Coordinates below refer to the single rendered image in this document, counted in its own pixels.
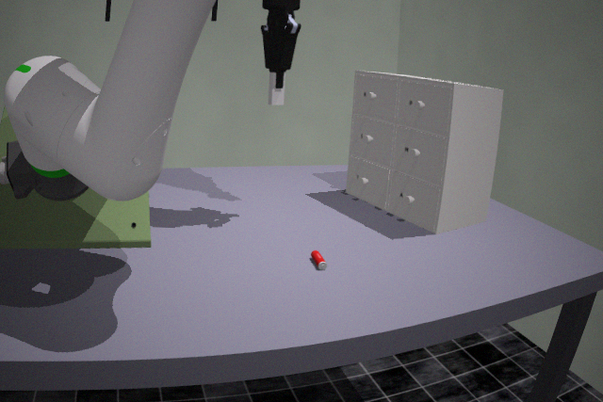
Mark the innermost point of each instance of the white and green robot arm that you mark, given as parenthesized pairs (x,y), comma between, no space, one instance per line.
(115,144)

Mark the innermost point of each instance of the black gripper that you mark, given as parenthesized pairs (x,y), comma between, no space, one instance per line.
(279,55)

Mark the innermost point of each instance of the small white chest of drawers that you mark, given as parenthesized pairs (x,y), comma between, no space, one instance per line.
(471,152)

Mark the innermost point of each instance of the grey drawer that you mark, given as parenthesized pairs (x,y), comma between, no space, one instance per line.
(373,139)
(373,180)
(433,113)
(426,149)
(385,92)
(422,198)

